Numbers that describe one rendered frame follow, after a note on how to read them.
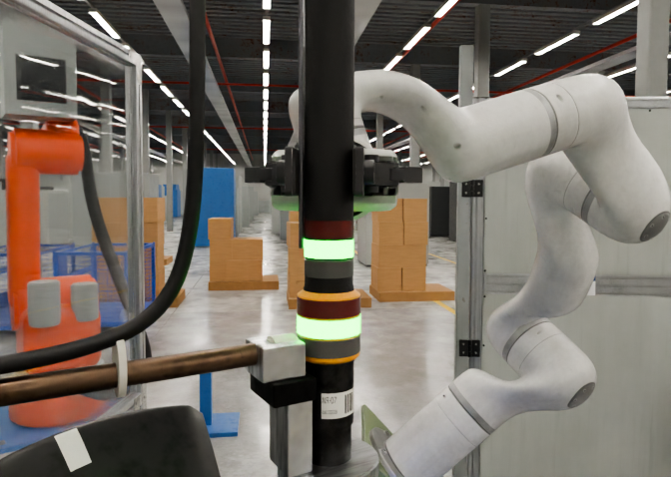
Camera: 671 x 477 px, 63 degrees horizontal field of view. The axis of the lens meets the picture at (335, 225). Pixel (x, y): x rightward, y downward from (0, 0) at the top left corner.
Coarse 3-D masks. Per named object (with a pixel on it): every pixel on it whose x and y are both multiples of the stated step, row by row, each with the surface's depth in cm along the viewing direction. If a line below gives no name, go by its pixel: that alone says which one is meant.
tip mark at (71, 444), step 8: (64, 432) 43; (72, 432) 43; (56, 440) 42; (64, 440) 43; (72, 440) 43; (80, 440) 43; (64, 448) 42; (72, 448) 42; (80, 448) 43; (64, 456) 42; (72, 456) 42; (80, 456) 42; (88, 456) 43; (72, 464) 42; (80, 464) 42
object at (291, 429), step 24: (264, 336) 36; (264, 360) 34; (288, 360) 34; (264, 384) 35; (288, 384) 34; (312, 384) 35; (288, 408) 35; (312, 408) 35; (288, 432) 35; (312, 432) 36; (288, 456) 35; (312, 456) 36; (360, 456) 38
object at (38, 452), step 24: (168, 408) 49; (192, 408) 51; (96, 432) 44; (120, 432) 45; (144, 432) 46; (168, 432) 47; (192, 432) 48; (24, 456) 41; (48, 456) 41; (96, 456) 43; (120, 456) 44; (144, 456) 44; (168, 456) 45; (192, 456) 46
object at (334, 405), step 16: (320, 368) 36; (336, 368) 36; (352, 368) 37; (320, 384) 36; (336, 384) 36; (352, 384) 37; (320, 400) 36; (336, 400) 36; (352, 400) 37; (320, 416) 36; (336, 416) 36; (352, 416) 37; (320, 432) 36; (336, 432) 36; (320, 448) 36; (336, 448) 36; (320, 464) 36; (336, 464) 36
